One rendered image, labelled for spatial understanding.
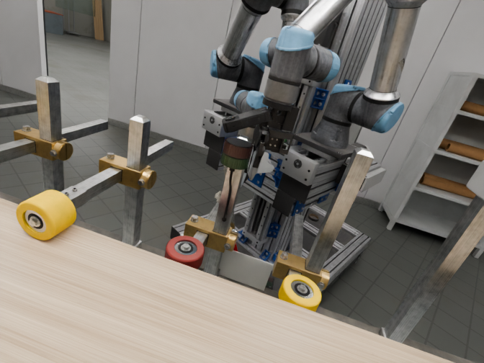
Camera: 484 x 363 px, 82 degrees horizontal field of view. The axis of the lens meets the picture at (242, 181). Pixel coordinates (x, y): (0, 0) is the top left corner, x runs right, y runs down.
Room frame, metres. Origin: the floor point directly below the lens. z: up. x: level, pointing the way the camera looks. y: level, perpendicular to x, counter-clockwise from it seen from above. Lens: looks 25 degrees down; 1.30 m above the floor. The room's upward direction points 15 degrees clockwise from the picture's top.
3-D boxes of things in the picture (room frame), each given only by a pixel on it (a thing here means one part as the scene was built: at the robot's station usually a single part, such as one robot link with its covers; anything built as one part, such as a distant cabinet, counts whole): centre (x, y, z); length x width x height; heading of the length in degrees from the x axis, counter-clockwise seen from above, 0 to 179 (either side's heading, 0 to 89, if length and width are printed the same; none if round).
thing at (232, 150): (0.55, 0.03, 1.11); 0.06 x 0.06 x 0.02
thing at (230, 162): (0.55, 0.03, 1.09); 0.06 x 0.06 x 0.02
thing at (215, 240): (0.60, 0.04, 0.84); 0.13 x 0.06 x 0.05; 83
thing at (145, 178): (0.63, 0.29, 0.94); 0.13 x 0.06 x 0.05; 83
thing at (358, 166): (0.57, -0.23, 0.93); 0.03 x 0.03 x 0.48; 83
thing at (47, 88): (0.66, 0.52, 0.89); 0.03 x 0.03 x 0.48; 83
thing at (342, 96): (1.14, -0.31, 1.20); 0.13 x 0.12 x 0.14; 46
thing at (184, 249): (0.46, 0.08, 0.85); 0.08 x 0.08 x 0.11
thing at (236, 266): (0.62, -0.01, 0.75); 0.26 x 0.01 x 0.10; 83
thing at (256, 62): (1.44, 0.10, 1.20); 0.13 x 0.12 x 0.14; 114
